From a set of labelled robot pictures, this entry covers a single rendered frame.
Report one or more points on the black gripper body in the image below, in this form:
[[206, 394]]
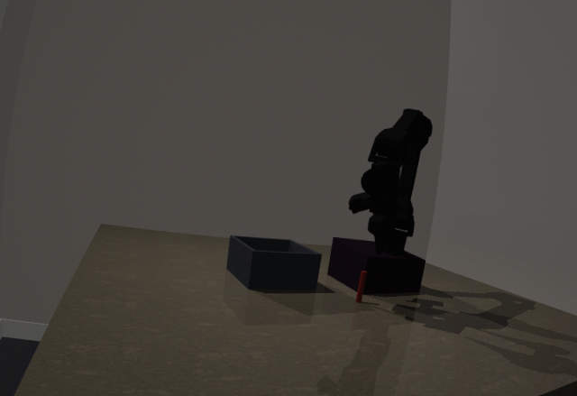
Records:
[[385, 205]]

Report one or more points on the red peg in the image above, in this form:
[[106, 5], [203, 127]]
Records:
[[361, 287]]

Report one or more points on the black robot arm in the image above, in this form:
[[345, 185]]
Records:
[[401, 145]]

